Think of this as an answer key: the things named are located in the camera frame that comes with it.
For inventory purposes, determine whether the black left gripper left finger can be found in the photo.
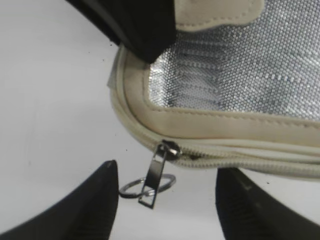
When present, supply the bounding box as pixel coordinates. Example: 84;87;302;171
0;160;119;240

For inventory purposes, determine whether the silver zipper pull with ring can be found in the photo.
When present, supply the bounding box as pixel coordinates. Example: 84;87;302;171
119;140;182;209

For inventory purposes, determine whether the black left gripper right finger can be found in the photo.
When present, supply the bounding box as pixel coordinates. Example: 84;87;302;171
215;168;320;240

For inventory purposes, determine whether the cream bag with mesh lid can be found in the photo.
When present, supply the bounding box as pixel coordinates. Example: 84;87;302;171
109;0;320;179

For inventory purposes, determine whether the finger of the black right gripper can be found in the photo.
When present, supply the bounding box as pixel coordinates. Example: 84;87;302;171
68;0;177;63

